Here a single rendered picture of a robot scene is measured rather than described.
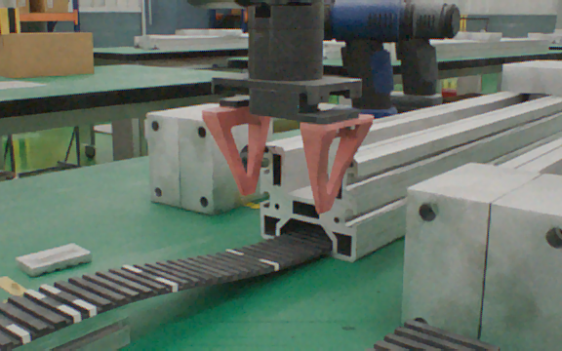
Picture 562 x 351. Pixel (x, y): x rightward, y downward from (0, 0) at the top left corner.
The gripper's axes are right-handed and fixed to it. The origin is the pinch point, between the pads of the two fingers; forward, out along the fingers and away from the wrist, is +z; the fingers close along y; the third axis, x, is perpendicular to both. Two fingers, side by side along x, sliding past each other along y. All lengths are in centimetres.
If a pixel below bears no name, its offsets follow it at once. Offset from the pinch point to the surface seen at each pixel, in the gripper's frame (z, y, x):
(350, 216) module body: 2.0, -4.1, -3.4
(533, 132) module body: 0.1, -4.9, -43.8
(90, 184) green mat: 5.7, 32.8, -3.9
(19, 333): 1.8, -2.8, 24.5
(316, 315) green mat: 5.4, -8.6, 7.0
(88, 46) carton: -3, 178, -102
